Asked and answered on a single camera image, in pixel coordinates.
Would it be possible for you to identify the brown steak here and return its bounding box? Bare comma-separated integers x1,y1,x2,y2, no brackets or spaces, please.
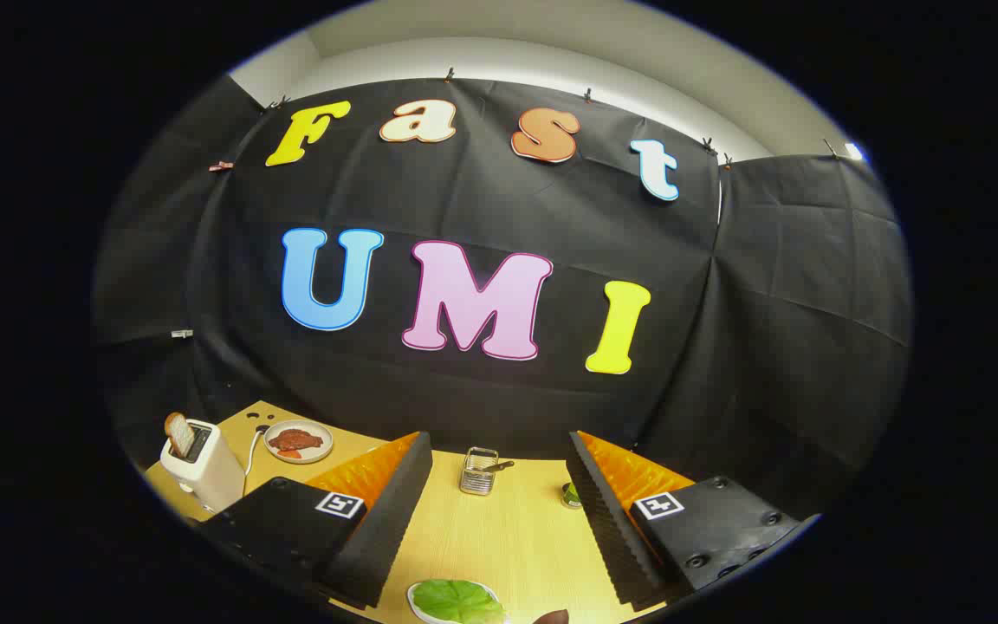
269,426,327,452

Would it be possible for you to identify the metal wire utensil holder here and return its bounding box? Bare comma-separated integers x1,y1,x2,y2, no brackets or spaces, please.
459,447,500,497

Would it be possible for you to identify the white toaster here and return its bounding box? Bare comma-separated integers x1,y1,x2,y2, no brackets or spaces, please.
159,419,247,514

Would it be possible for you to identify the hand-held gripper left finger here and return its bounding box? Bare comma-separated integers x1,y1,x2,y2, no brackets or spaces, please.
196,431,434,610

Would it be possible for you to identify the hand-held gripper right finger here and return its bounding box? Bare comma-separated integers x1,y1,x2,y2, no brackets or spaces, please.
567,431,820,612

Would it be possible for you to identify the white toaster power cable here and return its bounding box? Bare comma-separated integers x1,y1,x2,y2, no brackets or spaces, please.
243,425,270,476

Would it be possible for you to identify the green lettuce leaf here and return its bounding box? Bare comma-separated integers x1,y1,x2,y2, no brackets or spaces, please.
414,579,504,624

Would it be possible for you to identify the round white plate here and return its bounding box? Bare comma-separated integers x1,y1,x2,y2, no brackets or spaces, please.
264,419,334,465

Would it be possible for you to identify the white oval plate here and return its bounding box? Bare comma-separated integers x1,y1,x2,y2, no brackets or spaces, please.
407,579,509,624

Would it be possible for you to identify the toasted bread slice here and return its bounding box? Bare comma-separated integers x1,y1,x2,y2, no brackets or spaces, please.
164,412,197,458

